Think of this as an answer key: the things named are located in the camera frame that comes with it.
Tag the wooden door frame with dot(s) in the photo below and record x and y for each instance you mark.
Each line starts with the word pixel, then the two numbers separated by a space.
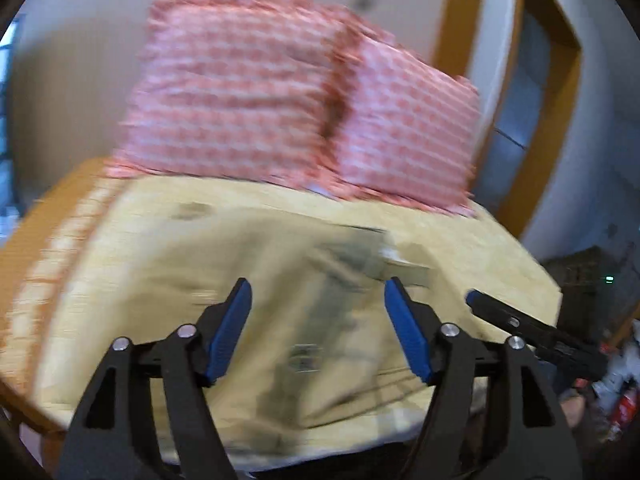
pixel 550 110

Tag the small red checked pillow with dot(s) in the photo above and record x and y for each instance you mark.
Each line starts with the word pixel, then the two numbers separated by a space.
pixel 405 130

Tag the window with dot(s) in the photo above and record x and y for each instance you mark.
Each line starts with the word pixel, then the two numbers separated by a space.
pixel 9 110

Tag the wooden bed frame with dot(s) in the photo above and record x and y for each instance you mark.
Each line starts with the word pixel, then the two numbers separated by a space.
pixel 30 240

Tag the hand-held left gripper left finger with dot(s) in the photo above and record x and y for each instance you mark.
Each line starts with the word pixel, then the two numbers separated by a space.
pixel 231 327

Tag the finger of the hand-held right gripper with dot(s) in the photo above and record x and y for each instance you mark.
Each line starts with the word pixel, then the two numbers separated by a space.
pixel 505 316

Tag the beige pants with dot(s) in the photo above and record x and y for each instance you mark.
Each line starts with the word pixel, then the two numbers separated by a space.
pixel 320 310

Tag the red bottle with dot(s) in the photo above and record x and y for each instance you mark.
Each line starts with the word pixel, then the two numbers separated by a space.
pixel 622 410

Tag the dark cabinet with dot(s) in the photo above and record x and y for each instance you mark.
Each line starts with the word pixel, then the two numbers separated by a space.
pixel 585 280

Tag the large red checked pillow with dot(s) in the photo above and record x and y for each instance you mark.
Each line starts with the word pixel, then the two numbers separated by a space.
pixel 235 85

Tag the yellow woven bed mat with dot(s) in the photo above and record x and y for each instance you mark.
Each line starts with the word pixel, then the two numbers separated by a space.
pixel 475 255

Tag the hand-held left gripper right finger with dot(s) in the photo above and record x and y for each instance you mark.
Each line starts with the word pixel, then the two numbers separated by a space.
pixel 406 327

